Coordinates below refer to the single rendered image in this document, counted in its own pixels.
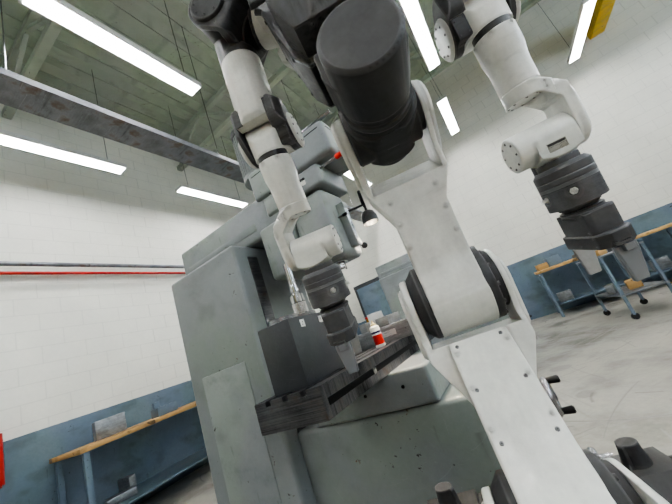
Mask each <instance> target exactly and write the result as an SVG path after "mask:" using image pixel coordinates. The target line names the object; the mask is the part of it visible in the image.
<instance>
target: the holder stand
mask: <svg viewBox="0 0 672 504"><path fill-rule="evenodd" d="M269 325H270V326H269V327H266V328H264V329H262V330H260V331H258V336H259V340H260V343H261V347H262V350H263V354H264V358H265V361H266V365H267V368H268V372H269V376H270V379H271V383H272V386H273V390H274V393H275V396H276V397H278V396H281V395H284V394H287V393H291V392H294V391H297V390H300V389H303V388H307V387H309V386H311V385H313V384H315V383H316V382H318V381H320V380H322V379H323V378H325V377H327V376H329V375H331V374H332V373H334V372H336V371H338V370H339V369H341V368H343V367H345V366H344V364H343V362H342V360H341V358H340V356H339V355H338V353H337V350H336V348H335V346H330V344H329V341H328V338H327V334H328V332H327V330H326V327H325V325H324V322H323V320H322V318H321V313H320V312H318V313H316V311H315V310H311V311H307V312H304V313H301V314H298V313H293V314H289V315H286V316H283V317H280V318H277V319H275V320H273V321H271V322H269Z"/></svg>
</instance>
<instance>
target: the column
mask: <svg viewBox="0 0 672 504"><path fill-rule="evenodd" d="M172 292H173V297H174V302H175V306H176V311H177V316H178V320H179V325H180V330H181V334H182V339H183V344H184V349H185V353H186V358H187V363H188V367H189V372H190V377H191V381H192V386H193V391H194V395H195V400H196V405H197V410H198V414H199V419H200V424H201V428H202V433H203V438H204V442H205V447H206V452H207V456H208V461H209V466H210V470H211V475H212V480H213V485H214V489H215V494H216V499H217V503H218V504H317V501H316V498H315V494H314V491H313V487H312V484H311V480H310V477H309V473H308V470H307V467H306V463H305V460H304V456H303V453H302V449H301V446H300V442H299V439H298V433H299V432H300V431H301V430H302V429H303V428H305V427H306V426H305V427H300V428H296V429H292V430H287V431H283V432H279V433H274V434H270V435H266V436H262V434H261V430H260V426H259V422H258V418H257V414H256V410H255V407H254V406H255V405H256V404H258V403H260V402H262V401H264V400H266V399H268V398H270V397H272V396H274V395H275V393H274V390H273V386H272V383H271V379H270V376H269V372H268V368H267V365H266V361H265V358H264V354H263V350H262V347H261V343H260V340H259V336H258V331H260V330H262V329H264V328H266V327H269V326H270V325H269V322H271V321H273V320H275V319H277V318H280V317H283V316H286V315H289V314H293V313H294V310H293V307H292V304H291V301H290V296H292V294H291V293H290V286H289V283H288V280H275V279H274V277H273V274H272V270H271V267H270V264H269V261H268V257H267V254H266V251H265V249H261V248H250V247H240V246H230V247H228V248H227V249H225V250H224V251H222V252H221V253H219V254H218V255H216V256H215V257H213V258H212V259H210V260H209V261H207V262H206V263H204V264H203V265H201V266H200V267H198V268H197V269H195V270H194V271H192V272H191V273H189V274H188V275H186V276H185V277H183V278H182V279H180V280H179V281H177V282H176V283H174V284H173V285H172Z"/></svg>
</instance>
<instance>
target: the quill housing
mask: <svg viewBox="0 0 672 504"><path fill-rule="evenodd" d="M306 198H307V201H308V203H309V205H310V208H311V211H310V212H309V213H307V214H305V215H302V216H301V217H299V218H298V219H297V222H296V227H297V230H298V233H299V236H300V237H302V236H305V235H307V234H309V233H312V232H314V231H316V230H319V229H321V228H323V227H326V226H328V225H333V226H334V227H335V229H336V231H337V232H338V235H339V237H340V240H341V243H342V246H343V253H340V254H338V255H335V256H333V257H332V259H331V260H332V262H333V263H334V262H336V261H339V260H342V259H348V262H350V261H352V260H354V259H356V258H358V257H360V255H361V253H362V251H361V248H360V246H358V247H356V248H352V247H351V245H350V243H349V240H348V237H347V235H346V232H345V230H344V227H343V225H342V222H341V219H340V218H338V217H339V214H338V212H337V209H336V205H337V204H339V203H340V202H342V200H341V199H340V198H339V197H337V196H335V195H332V194H330V193H328V192H325V191H323V190H317V191H315V192H314V193H312V194H311V195H309V196H308V197H306ZM348 262H347V263H348Z"/></svg>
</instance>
